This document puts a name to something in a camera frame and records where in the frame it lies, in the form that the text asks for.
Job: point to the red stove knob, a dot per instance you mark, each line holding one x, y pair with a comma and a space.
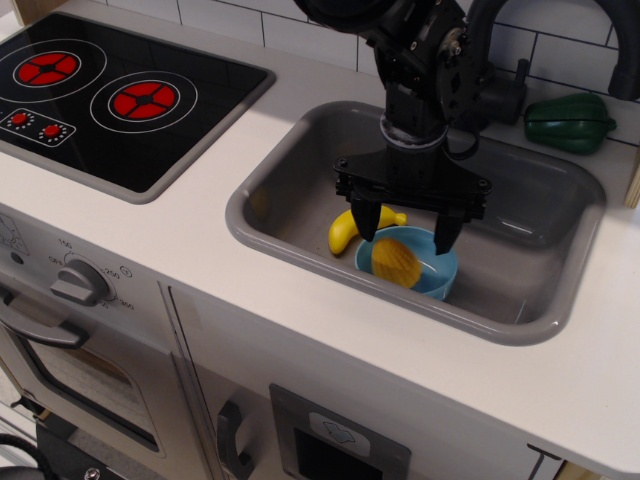
52, 131
19, 119

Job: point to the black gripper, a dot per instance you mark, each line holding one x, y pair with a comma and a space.
432, 179

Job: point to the yellow toy corn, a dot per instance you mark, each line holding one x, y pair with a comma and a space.
393, 261

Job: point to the black toy stovetop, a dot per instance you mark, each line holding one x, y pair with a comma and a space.
135, 112

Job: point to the black toy faucet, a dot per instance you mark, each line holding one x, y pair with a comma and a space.
501, 99

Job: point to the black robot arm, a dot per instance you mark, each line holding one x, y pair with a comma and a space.
423, 57

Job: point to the grey sink basin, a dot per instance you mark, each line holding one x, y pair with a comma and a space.
519, 267

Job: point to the grey oven knob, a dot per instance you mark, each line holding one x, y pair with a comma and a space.
80, 283

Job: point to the toy oven door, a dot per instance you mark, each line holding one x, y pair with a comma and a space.
119, 388

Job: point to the red stove knob right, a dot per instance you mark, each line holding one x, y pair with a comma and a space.
52, 131

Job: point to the red stove knob left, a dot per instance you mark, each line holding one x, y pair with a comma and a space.
19, 119

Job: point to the grey oven door handle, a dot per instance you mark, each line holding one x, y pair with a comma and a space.
36, 323

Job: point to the grey cabinet door handle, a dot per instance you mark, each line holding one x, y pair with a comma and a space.
229, 421

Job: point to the yellow toy banana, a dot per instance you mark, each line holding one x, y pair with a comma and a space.
343, 229

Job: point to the green toy bell pepper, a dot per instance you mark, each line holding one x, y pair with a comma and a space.
576, 123

